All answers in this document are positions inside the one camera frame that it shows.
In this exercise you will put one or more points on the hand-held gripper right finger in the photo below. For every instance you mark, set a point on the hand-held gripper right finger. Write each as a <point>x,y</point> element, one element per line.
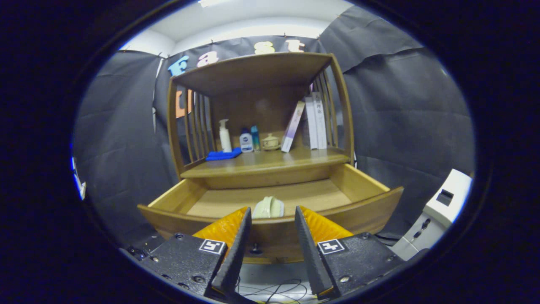
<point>310,249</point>

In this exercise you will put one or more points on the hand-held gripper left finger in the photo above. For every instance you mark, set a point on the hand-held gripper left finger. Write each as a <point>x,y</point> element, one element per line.
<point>234,249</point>

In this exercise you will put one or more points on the wooden drawer with black knob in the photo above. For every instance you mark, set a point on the wooden drawer with black knob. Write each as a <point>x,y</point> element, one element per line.
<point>270,196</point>

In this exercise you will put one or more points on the wooden countertop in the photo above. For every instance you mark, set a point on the wooden countertop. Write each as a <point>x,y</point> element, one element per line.
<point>274,160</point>

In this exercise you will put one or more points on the brown wooden cabinet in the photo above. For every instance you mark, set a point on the brown wooden cabinet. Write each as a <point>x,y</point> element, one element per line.
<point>261,105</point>

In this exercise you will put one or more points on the blue folded cloth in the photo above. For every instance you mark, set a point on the blue folded cloth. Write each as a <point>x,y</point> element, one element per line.
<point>221,155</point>

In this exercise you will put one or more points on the white bottle with blue cap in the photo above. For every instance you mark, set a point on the white bottle with blue cap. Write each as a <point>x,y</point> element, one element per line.
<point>246,142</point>

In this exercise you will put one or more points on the white pump bottle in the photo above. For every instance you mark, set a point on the white pump bottle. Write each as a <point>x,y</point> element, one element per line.
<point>225,141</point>

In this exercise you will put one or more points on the lidded ceramic tea cup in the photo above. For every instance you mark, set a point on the lidded ceramic tea cup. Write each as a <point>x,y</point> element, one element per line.
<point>270,142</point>

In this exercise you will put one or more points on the teal slim bottle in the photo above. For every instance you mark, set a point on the teal slim bottle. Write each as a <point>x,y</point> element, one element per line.
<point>255,138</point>

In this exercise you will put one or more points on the purple leaning book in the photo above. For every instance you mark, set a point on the purple leaning book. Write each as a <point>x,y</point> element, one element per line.
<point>292,128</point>

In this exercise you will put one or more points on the white book with black characters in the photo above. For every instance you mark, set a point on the white book with black characters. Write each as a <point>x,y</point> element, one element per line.
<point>320,122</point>

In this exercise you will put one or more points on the white machine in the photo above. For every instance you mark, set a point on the white machine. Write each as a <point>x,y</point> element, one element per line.
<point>447,198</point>

